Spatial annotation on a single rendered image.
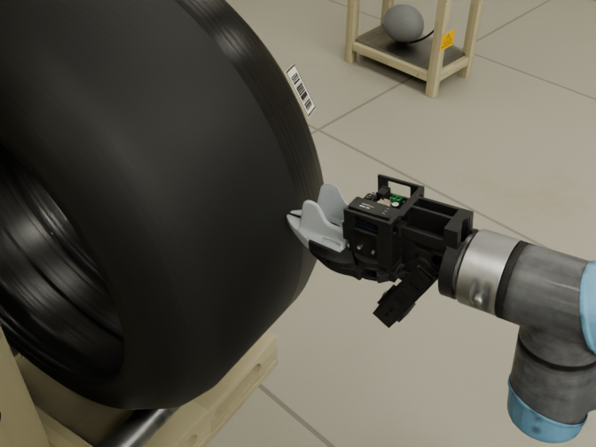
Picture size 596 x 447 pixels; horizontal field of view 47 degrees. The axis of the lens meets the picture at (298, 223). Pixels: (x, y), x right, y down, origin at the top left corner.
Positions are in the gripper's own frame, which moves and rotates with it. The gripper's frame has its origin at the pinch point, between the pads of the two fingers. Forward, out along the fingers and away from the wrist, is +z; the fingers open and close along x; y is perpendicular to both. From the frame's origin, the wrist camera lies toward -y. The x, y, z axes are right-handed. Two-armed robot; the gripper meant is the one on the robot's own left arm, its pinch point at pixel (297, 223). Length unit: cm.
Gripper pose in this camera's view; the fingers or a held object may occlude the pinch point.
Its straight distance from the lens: 76.5
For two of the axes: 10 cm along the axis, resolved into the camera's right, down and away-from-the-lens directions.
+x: -5.7, 5.4, -6.2
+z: -8.2, -2.8, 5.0
